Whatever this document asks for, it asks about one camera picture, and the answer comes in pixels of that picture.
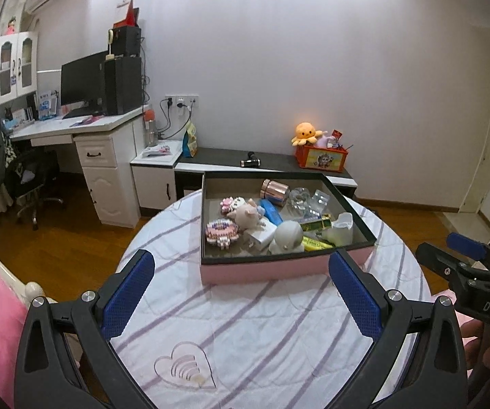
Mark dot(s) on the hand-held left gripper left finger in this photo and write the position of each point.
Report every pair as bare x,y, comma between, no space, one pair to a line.
130,289

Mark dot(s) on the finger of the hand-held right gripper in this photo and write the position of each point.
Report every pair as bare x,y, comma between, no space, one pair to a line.
466,245
441,260

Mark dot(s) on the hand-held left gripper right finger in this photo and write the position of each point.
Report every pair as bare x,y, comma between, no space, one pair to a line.
355,294

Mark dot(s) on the yellow tube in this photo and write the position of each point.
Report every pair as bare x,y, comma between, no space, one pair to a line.
317,243

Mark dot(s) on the green gold slim box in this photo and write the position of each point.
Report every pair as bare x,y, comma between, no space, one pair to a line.
317,223

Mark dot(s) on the pink storage box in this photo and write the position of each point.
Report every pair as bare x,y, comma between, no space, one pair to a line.
270,270

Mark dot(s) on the white round figurine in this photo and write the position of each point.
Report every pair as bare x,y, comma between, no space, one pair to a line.
287,236

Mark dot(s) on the silver blister pack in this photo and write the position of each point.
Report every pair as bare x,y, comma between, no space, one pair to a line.
319,200

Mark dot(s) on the pink brick figure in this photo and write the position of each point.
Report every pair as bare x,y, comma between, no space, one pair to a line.
221,232

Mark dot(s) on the white charger plug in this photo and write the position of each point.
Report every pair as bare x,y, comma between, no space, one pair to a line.
260,238

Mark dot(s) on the blue tube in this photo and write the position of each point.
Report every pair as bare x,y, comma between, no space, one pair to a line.
270,211

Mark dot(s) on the rose gold can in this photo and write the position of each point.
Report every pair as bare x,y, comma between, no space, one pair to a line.
275,191

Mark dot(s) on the small pink white toy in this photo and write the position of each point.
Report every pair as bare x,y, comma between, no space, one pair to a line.
230,203

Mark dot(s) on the pink pig figurine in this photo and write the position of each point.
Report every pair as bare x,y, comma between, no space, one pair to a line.
247,215

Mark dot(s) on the low white cabinet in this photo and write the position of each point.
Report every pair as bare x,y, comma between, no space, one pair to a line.
155,187

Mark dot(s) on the white desk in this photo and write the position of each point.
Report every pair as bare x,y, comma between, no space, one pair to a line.
108,179

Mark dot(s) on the red toy box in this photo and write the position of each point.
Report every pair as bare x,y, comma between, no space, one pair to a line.
321,159

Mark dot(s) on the pink white packets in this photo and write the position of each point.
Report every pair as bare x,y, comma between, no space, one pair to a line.
156,151

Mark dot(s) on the black office chair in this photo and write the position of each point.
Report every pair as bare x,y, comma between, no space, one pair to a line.
32,170

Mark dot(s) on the purple plush toy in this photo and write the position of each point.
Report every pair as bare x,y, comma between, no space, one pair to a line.
326,140

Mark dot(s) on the blue yellow snack bag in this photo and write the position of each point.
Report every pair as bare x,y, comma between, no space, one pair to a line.
190,142

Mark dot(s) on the orange lid water bottle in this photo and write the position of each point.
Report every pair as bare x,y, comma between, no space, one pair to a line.
151,132

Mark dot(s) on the red card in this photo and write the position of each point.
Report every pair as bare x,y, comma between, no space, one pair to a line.
336,134

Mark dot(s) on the orange octopus plush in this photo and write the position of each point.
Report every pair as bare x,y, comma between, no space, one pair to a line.
305,131

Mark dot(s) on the black keyboard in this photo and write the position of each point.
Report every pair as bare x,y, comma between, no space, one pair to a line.
79,113

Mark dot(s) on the blue white booklets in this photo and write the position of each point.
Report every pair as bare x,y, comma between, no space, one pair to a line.
49,104

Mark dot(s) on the black computer tower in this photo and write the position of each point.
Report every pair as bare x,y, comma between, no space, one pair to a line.
123,85

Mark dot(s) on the black monitor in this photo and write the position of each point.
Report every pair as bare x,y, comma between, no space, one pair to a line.
83,81

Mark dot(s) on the small cream stand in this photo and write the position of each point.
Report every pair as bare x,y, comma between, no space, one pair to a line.
110,44

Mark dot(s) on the black speaker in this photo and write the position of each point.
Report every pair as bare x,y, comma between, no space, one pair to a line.
128,42

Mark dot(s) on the red paper bag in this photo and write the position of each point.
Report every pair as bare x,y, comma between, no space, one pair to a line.
131,19

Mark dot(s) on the pink doll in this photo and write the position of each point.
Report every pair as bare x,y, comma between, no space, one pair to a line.
10,26

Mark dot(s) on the cream bed frame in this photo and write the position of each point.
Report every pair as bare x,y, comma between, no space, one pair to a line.
34,289

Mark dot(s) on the white wall sockets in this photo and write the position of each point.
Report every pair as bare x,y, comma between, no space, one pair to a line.
185,99

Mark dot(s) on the white wall cabinet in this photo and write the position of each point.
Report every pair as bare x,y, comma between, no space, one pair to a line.
15,68

